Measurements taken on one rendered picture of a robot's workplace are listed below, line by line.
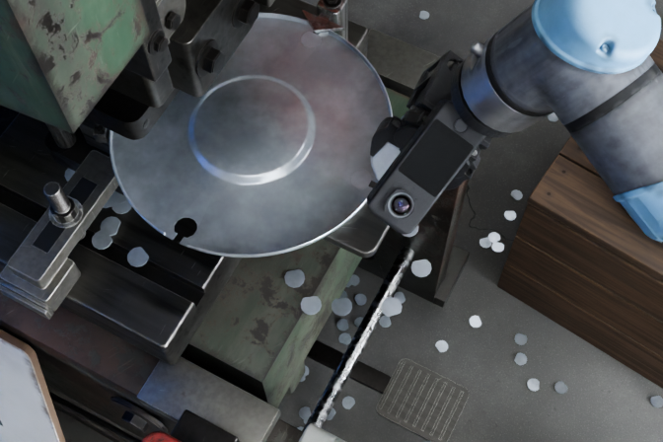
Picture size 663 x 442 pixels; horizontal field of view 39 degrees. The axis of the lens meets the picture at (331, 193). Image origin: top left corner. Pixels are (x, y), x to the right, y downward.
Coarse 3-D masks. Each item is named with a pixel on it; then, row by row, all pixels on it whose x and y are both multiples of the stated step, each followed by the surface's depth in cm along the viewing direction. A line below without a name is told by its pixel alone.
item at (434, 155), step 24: (432, 120) 77; (456, 120) 77; (408, 144) 78; (432, 144) 77; (456, 144) 77; (408, 168) 77; (432, 168) 78; (456, 168) 78; (384, 192) 78; (408, 192) 77; (432, 192) 78; (384, 216) 78; (408, 216) 78
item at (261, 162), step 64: (256, 64) 100; (320, 64) 100; (192, 128) 96; (256, 128) 96; (320, 128) 97; (128, 192) 93; (192, 192) 93; (256, 192) 93; (320, 192) 93; (256, 256) 90
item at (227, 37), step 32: (160, 0) 74; (192, 0) 80; (224, 0) 81; (192, 32) 79; (224, 32) 83; (192, 64) 81; (224, 64) 86; (128, 96) 86; (160, 96) 84; (192, 96) 85
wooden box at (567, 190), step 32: (576, 160) 144; (544, 192) 141; (576, 192) 141; (608, 192) 141; (544, 224) 144; (576, 224) 139; (608, 224) 139; (512, 256) 159; (544, 256) 152; (576, 256) 145; (608, 256) 140; (640, 256) 136; (512, 288) 168; (544, 288) 161; (576, 288) 154; (608, 288) 147; (640, 288) 141; (576, 320) 162; (608, 320) 155; (640, 320) 149; (608, 352) 165; (640, 352) 157
